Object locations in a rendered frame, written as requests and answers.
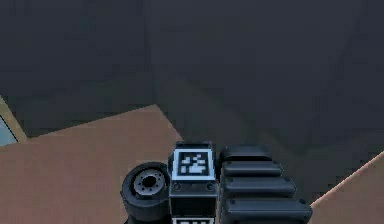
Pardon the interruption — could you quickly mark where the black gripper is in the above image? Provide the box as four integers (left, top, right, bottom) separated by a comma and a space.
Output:
120, 161, 172, 224

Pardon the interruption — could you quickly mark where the tan framed window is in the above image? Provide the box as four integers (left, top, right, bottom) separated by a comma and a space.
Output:
0, 95, 28, 148

